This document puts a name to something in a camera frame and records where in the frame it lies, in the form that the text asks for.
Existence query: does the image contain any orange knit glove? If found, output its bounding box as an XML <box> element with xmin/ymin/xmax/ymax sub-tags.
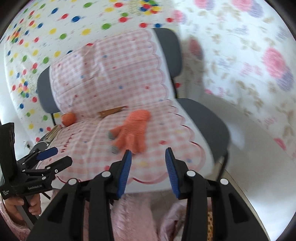
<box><xmin>108</xmin><ymin>109</ymin><xmax>151</xmax><ymax>154</ymax></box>

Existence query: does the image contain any yellow snack packet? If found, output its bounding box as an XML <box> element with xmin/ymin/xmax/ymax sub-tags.
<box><xmin>98</xmin><ymin>105</ymin><xmax>128</xmax><ymax>118</ymax></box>

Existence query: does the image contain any left hand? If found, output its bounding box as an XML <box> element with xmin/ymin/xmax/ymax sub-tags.
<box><xmin>4</xmin><ymin>194</ymin><xmax>42</xmax><ymax>222</ymax></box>

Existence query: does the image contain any pink fuzzy trouser leg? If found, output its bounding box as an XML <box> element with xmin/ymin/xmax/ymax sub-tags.
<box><xmin>110</xmin><ymin>193</ymin><xmax>158</xmax><ymax>240</ymax></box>

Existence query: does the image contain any grey office chair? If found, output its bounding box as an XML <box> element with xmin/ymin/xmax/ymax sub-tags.
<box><xmin>37</xmin><ymin>28</ymin><xmax>230</xmax><ymax>180</ymax></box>

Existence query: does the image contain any pink gingham chair cover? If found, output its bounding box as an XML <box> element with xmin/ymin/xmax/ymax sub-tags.
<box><xmin>39</xmin><ymin>30</ymin><xmax>213</xmax><ymax>193</ymax></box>

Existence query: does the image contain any balloon birthday backdrop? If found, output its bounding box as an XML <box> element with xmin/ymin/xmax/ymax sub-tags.
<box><xmin>3</xmin><ymin>1</ymin><xmax>187</xmax><ymax>143</ymax></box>

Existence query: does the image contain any floral wall cloth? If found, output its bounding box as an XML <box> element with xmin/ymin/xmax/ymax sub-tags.
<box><xmin>172</xmin><ymin>1</ymin><xmax>295</xmax><ymax>159</ymax></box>

